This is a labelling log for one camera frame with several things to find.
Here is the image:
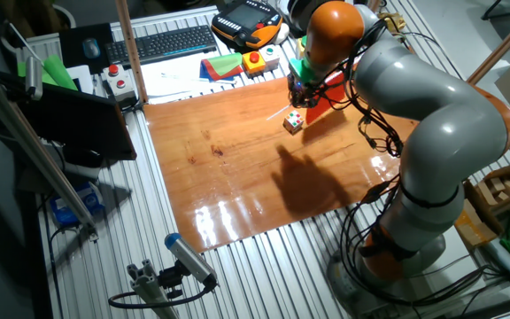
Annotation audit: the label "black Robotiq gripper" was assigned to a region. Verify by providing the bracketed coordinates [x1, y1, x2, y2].
[287, 74, 322, 110]

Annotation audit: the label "red flag with white stick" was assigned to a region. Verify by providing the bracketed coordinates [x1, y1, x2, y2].
[266, 70, 349, 126]

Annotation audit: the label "green flag with white stick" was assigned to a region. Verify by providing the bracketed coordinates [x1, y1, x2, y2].
[9, 21, 79, 92]

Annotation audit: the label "small Rubik's cube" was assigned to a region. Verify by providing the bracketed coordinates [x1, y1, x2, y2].
[282, 110, 305, 136]

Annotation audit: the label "green wrist adapter plate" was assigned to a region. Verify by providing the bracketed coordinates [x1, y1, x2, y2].
[289, 57, 325, 85]

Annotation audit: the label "white box with green button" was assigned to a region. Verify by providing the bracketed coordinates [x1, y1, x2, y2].
[259, 43, 282, 72]

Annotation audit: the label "yellow box with red button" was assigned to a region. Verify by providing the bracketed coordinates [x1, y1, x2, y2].
[242, 51, 267, 75]

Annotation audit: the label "white egg-shaped object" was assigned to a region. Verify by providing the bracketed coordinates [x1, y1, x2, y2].
[272, 21, 290, 45]

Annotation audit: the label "folded green red blue flags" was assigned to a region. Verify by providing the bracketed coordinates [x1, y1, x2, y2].
[199, 51, 244, 83]

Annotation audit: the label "black round reel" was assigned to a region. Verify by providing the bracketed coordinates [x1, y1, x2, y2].
[288, 0, 327, 32]

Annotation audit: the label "orange wooden board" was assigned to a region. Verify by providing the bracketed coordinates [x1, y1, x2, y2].
[143, 74, 420, 254]

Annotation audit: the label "black orange teach pendant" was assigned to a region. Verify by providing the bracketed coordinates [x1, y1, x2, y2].
[211, 0, 284, 50]

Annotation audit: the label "white paper sheets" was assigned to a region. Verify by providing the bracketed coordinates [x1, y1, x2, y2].
[139, 57, 247, 105]

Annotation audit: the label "black keyboard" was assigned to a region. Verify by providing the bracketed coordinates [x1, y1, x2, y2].
[104, 24, 219, 67]

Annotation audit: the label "wooden pole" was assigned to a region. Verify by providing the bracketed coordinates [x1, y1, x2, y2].
[115, 0, 150, 104]
[466, 2, 510, 85]

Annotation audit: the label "white box two red buttons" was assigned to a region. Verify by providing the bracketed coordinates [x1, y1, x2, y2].
[102, 63, 137, 103]

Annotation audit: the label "flat brown cardboard box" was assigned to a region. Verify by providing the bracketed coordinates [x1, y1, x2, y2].
[453, 198, 499, 249]

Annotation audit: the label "dark computer mouse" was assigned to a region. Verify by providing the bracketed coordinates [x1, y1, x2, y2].
[81, 37, 102, 60]

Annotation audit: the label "cardboard box with wooden blocks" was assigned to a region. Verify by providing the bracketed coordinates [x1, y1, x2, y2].
[462, 161, 510, 236]

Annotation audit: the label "black monitor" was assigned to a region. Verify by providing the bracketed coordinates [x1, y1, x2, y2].
[0, 70, 138, 161]

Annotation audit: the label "black mouse pad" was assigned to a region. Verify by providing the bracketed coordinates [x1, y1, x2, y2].
[58, 22, 115, 75]

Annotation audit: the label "white tube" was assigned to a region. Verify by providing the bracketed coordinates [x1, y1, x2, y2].
[480, 238, 510, 287]

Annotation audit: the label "blue plastic packet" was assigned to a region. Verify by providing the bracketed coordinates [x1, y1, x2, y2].
[49, 181, 105, 230]

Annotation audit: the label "aluminium beam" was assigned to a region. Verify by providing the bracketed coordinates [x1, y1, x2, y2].
[0, 61, 99, 243]

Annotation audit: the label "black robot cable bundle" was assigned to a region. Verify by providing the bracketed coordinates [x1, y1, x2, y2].
[316, 17, 504, 311]

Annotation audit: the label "silver camera with blue cap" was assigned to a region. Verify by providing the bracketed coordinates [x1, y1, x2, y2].
[164, 232, 219, 287]

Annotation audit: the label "aluminium profile post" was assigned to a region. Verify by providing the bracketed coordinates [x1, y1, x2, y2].
[126, 259, 181, 319]

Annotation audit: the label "black camera cable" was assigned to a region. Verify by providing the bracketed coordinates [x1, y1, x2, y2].
[107, 278, 217, 310]

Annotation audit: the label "grey cylindrical camera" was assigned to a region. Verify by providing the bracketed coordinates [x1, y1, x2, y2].
[24, 56, 44, 102]

